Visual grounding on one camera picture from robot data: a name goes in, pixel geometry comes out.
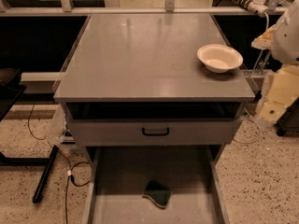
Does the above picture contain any green yellow sponge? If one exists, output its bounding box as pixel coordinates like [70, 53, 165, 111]
[142, 180, 172, 209]

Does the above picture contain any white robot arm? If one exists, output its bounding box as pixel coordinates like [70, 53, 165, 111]
[271, 0, 299, 65]

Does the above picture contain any grey drawer cabinet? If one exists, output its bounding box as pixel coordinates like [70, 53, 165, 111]
[53, 12, 257, 161]

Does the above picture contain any grey top drawer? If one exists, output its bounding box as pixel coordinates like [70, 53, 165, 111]
[67, 119, 241, 147]

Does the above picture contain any open grey middle drawer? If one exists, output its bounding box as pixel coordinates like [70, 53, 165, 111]
[82, 147, 230, 224]

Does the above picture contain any white bowl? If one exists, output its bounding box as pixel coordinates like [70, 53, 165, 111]
[197, 44, 243, 74]

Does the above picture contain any dark cabinet at right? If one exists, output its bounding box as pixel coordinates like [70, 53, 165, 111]
[277, 98, 299, 136]

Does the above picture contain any black side table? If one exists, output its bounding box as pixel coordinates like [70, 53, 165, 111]
[0, 68, 26, 121]

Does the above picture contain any black table leg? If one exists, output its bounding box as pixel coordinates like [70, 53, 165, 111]
[32, 146, 59, 203]

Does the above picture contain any white power strip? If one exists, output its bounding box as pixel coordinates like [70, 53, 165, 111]
[231, 0, 268, 17]

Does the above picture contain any black drawer handle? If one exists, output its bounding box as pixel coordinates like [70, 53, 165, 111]
[142, 128, 170, 137]

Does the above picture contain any black floor cable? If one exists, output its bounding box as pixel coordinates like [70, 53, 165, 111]
[46, 140, 92, 224]

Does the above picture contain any thin floor wire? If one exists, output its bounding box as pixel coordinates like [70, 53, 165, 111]
[232, 107, 262, 146]

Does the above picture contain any white power cable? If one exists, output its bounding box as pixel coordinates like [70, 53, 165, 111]
[251, 12, 271, 75]

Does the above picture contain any metal frame rail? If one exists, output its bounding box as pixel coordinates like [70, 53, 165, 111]
[0, 0, 291, 17]

